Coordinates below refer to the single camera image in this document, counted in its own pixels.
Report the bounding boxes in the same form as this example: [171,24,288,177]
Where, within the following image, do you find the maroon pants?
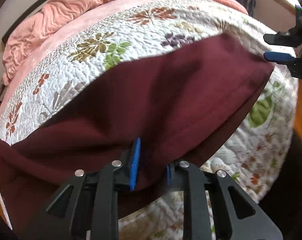
[0,34,273,233]

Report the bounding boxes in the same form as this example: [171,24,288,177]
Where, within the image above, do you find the white floral quilt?
[0,0,299,240]

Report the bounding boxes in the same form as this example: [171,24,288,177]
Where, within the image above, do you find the pink bed sheet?
[0,0,160,116]

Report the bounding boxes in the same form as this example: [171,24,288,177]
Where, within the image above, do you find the pink fleece blanket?
[2,0,114,86]

